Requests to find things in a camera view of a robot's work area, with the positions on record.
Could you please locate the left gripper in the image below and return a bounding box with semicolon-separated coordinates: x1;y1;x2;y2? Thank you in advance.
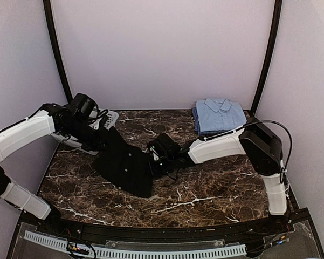
63;118;113;151

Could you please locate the black long sleeve shirt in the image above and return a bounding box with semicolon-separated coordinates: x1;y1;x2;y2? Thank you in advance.
92;127;153;198

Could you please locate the light blue shirt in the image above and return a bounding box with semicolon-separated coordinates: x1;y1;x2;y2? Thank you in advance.
195;98;247;132

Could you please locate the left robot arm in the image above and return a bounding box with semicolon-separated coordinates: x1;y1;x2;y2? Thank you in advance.
0;103;118;235

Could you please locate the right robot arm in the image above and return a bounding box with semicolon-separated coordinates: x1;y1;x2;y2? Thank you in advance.
147;118;290;234

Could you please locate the grey plastic basket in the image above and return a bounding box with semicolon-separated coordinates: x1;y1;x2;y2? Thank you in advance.
51;110;119;155

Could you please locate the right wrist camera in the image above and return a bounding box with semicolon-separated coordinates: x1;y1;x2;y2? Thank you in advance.
147;133;181;161

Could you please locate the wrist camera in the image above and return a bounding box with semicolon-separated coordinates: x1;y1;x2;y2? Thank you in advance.
65;93;108;124
147;133;181;161

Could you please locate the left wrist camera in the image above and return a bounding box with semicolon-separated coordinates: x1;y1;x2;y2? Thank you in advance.
65;93;108;124

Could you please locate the black front rail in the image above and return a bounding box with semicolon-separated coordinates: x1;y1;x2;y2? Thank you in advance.
30;217;288;243

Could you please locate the white slotted cable duct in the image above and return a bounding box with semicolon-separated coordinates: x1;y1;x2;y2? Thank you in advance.
23;230;246;259

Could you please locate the left black frame post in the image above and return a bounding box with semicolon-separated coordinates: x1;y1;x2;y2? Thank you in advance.
43;0;73;103

